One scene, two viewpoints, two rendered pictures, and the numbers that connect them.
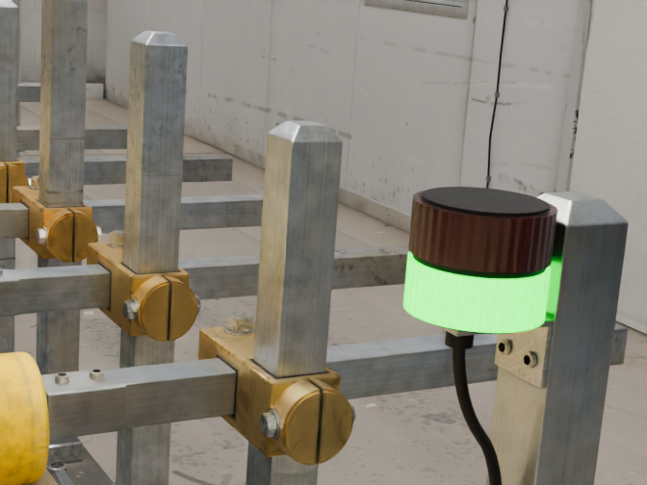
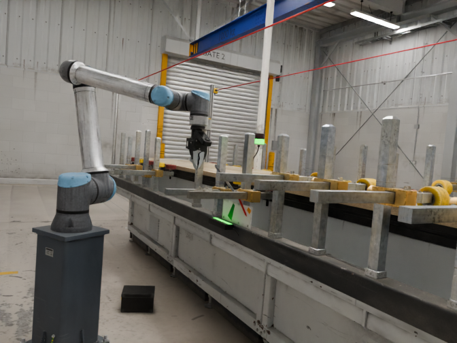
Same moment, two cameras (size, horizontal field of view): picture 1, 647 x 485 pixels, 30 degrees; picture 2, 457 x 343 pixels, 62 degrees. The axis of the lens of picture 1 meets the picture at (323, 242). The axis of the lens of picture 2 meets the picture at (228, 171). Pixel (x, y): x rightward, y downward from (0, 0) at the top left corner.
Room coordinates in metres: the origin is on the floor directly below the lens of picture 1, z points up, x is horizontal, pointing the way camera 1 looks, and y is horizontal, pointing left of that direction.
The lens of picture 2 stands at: (2.29, -0.22, 1.04)
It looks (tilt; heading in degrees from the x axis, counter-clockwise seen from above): 3 degrees down; 179
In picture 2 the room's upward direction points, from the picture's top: 5 degrees clockwise
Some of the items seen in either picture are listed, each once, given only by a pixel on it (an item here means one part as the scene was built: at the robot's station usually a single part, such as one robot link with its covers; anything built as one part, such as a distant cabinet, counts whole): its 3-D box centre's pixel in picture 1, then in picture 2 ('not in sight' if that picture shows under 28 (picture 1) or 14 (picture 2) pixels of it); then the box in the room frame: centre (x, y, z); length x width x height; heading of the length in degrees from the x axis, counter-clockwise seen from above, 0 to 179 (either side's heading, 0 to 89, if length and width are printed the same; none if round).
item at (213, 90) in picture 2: not in sight; (211, 131); (-2.26, -0.40, 1.25); 0.15 x 0.08 x 1.10; 30
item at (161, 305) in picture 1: (139, 289); (328, 186); (0.97, 0.15, 0.95); 0.14 x 0.06 x 0.05; 30
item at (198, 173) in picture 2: not in sight; (198, 168); (0.07, -0.36, 0.93); 0.05 x 0.05 x 0.45; 30
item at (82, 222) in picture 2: not in sight; (72, 218); (0.43, -0.94, 0.65); 0.19 x 0.19 x 0.10
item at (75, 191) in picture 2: not in sight; (75, 190); (0.42, -0.94, 0.79); 0.17 x 0.15 x 0.18; 163
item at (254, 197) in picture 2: not in sight; (248, 194); (0.53, -0.09, 0.85); 0.14 x 0.06 x 0.05; 30
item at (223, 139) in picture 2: not in sight; (219, 180); (0.30, -0.23, 0.88); 0.04 x 0.04 x 0.48; 30
